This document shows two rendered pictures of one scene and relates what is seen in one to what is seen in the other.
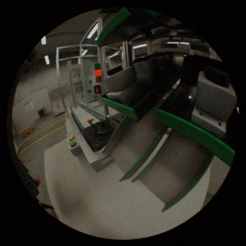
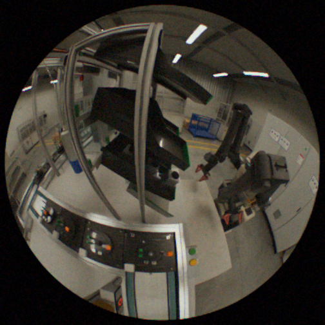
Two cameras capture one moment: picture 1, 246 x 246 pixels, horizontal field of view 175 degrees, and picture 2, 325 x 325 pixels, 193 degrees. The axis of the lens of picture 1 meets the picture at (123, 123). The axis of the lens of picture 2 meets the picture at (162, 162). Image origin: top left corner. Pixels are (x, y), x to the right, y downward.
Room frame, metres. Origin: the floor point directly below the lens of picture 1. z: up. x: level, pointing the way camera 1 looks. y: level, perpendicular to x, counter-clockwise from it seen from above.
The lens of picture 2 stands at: (0.38, 0.09, 1.51)
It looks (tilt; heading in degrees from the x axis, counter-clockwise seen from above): 39 degrees down; 213
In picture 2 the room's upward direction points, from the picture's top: 10 degrees clockwise
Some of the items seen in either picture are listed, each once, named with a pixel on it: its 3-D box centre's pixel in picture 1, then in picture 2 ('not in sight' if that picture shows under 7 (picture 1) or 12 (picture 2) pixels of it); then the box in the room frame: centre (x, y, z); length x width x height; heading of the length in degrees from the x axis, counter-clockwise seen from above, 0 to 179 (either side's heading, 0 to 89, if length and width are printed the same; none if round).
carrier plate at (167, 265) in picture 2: (103, 130); (150, 252); (0.40, 0.13, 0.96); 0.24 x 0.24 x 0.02; 41
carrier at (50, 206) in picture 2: not in sight; (46, 212); (0.89, -0.43, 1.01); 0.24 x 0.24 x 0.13; 41
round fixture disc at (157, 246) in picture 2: (103, 127); (150, 253); (0.40, 0.13, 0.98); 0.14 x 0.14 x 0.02
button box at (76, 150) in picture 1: (73, 141); (190, 262); (0.32, 0.35, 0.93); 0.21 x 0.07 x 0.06; 41
